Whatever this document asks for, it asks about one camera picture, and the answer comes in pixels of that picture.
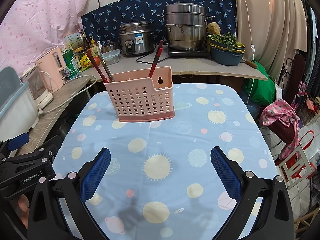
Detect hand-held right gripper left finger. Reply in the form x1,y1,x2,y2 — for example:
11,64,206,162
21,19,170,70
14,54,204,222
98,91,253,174
27,147,112,240

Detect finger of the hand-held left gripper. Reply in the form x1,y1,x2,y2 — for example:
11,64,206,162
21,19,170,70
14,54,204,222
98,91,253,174
0,132,29,157
36,135,63,161

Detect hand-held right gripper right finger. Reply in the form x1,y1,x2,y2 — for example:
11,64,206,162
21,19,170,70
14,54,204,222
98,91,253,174
210,146,296,240

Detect pink perforated utensil basket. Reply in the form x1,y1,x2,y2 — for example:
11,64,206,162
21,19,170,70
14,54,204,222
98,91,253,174
103,66,175,123

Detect person's left hand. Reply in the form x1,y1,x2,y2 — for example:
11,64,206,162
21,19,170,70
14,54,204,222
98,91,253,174
12,194,31,230

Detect white and blue plastic bin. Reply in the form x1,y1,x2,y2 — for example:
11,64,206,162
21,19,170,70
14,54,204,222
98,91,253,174
0,66,40,137

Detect white countertop appliance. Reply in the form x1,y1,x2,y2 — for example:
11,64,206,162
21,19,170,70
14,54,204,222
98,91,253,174
21,65,54,109

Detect blue planet print tablecloth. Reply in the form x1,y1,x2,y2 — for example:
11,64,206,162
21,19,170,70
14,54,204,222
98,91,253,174
51,83,280,240

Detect white and red stool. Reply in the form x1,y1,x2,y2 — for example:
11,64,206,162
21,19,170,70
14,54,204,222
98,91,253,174
276,132,316,189

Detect pink electric kettle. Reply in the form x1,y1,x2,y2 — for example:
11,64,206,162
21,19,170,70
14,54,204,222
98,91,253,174
36,46,67,93

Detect pink printed cloth bag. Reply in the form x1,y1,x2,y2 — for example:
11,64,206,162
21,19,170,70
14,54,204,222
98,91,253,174
259,99,301,160

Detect green plastic bag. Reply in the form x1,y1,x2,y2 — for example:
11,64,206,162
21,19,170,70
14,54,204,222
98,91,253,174
243,62,277,107

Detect yellow snack packet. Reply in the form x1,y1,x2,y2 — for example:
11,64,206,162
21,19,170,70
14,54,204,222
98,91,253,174
79,54,92,70

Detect dark sauce bottle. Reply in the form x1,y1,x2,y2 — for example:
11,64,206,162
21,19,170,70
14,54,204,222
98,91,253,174
81,33,90,54

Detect yellow oil bottle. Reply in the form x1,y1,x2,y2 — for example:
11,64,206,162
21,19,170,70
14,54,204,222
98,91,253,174
89,36,101,57

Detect wooden counter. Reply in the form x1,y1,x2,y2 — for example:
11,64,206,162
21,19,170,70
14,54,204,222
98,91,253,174
15,55,269,155

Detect white carton box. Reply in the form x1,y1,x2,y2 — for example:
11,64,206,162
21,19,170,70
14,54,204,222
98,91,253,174
62,33,83,52

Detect clear food container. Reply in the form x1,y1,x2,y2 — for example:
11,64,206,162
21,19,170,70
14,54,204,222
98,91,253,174
101,49,121,66

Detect blue plastic basin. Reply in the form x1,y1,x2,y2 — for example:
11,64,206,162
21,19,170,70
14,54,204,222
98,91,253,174
209,45,247,67

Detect small steel lidded pot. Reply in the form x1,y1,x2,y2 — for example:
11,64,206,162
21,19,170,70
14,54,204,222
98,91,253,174
101,39,121,53

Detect pink dotted cloth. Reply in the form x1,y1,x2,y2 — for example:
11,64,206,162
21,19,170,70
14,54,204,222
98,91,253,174
0,0,100,67

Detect black induction cooktop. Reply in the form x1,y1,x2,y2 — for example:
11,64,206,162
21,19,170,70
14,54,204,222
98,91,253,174
167,45,212,57

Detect yellow green basin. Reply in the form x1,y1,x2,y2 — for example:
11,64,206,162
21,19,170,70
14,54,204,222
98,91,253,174
209,40,246,52

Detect dark wooden chair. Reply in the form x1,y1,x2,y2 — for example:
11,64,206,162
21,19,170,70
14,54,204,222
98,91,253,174
282,53,307,92

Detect green leafy vegetables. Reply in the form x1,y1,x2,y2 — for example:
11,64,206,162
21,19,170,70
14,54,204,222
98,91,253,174
207,32,245,48

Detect steel rice cooker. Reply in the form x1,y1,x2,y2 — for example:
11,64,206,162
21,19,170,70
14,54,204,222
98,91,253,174
118,21,155,55

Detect brown root vegetable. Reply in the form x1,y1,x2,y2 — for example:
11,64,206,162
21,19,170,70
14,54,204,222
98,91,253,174
207,22,222,35

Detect navy leaf print cloth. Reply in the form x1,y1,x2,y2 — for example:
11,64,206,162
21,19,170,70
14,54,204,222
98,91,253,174
81,0,237,47

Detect stacked steel steamer pot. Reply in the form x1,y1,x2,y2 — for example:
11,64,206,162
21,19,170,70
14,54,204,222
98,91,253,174
157,3,216,51

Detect beige curtain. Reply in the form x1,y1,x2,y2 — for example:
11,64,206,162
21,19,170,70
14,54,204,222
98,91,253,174
207,0,308,74

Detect white power cable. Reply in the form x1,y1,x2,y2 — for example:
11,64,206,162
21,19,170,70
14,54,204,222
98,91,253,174
42,74,98,114

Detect wooden handled tool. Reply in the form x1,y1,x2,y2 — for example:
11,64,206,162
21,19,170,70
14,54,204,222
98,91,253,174
241,58,258,69

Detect white cord with switch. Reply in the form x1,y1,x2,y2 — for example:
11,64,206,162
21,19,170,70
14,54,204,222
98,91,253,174
239,0,257,105

